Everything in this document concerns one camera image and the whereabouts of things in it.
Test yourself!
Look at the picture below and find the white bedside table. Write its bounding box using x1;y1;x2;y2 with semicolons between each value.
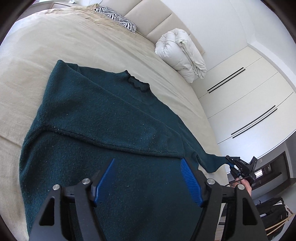
51;1;78;9

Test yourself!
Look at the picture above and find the zebra print pillow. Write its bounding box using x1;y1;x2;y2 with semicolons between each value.
95;6;137;33

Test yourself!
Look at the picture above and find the beige padded headboard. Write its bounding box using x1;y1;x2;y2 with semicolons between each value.
99;0;205;55

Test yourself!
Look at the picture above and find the black bag on floor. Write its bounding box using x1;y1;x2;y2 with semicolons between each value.
256;197;289;240

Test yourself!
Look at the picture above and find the white folded duvet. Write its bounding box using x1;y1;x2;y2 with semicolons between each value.
154;28;207;83

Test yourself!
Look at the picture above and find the person's right hand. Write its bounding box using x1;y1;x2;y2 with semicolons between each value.
231;178;252;196

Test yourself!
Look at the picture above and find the dark green knit sweater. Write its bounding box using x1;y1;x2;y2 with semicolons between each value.
20;60;225;240

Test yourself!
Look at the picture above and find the white wardrobe with black handles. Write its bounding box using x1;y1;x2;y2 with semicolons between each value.
192;47;295;161

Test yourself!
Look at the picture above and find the beige bed sheet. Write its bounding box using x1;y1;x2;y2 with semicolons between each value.
1;6;220;240

